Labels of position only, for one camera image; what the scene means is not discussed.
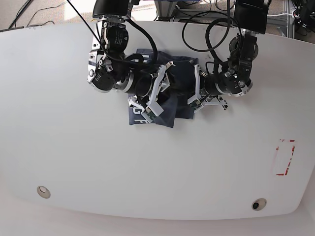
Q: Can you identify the right table grommet hole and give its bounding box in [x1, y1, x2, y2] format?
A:
[252, 198, 267, 211]

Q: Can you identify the red tape rectangle marking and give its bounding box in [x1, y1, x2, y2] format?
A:
[273, 139, 296, 176]

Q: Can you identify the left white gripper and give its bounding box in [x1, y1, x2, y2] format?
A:
[187, 60, 228, 110]

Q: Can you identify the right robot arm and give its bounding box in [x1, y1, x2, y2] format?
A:
[87, 0, 174, 123]

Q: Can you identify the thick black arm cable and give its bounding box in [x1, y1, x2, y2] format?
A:
[182, 0, 234, 64]

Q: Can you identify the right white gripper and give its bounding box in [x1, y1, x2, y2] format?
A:
[127, 61, 177, 123]

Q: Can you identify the dark blue t-shirt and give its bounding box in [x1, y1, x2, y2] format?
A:
[127, 48, 199, 128]

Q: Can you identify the aluminium frame rail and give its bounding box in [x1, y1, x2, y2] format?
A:
[154, 0, 295, 39]

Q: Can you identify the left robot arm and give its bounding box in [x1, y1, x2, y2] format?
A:
[188, 0, 271, 111]

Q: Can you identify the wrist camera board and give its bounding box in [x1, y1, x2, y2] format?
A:
[189, 99, 204, 113]
[143, 108, 157, 123]

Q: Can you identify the left table grommet hole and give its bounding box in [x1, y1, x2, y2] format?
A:
[36, 186, 51, 199]

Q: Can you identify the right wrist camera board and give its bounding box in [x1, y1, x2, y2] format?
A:
[143, 108, 157, 123]

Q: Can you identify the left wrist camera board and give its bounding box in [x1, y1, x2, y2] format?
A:
[189, 99, 204, 113]

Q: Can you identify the table grommet hole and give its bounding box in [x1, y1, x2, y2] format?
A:
[252, 198, 267, 211]
[36, 186, 51, 199]

